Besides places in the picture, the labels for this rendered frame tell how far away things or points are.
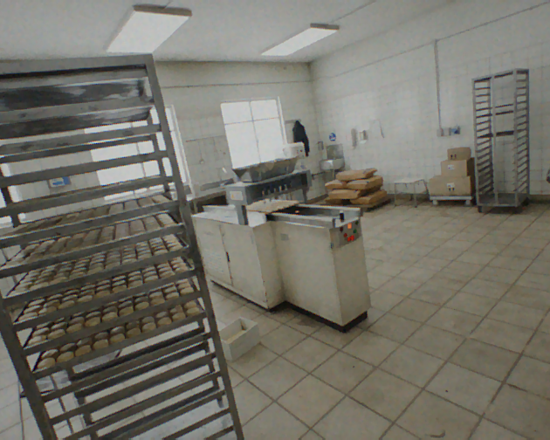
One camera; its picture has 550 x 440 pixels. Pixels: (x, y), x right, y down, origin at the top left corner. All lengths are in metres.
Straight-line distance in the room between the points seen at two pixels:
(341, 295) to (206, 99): 4.59
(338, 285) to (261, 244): 0.75
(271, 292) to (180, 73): 4.24
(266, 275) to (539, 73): 4.56
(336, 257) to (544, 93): 4.22
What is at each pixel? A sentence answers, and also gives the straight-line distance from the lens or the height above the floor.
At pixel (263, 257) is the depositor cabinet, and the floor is 0.55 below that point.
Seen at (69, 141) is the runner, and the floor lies 1.59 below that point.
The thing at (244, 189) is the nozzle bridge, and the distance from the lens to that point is 2.71.
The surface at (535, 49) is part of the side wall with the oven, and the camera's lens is 5.97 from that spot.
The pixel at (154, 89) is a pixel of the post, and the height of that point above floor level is 1.71.
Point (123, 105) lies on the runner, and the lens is 1.27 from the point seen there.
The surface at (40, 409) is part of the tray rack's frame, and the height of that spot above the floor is 0.77.
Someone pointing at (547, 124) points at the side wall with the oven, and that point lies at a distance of 5.93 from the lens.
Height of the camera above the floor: 1.47
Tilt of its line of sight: 13 degrees down
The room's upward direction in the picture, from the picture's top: 10 degrees counter-clockwise
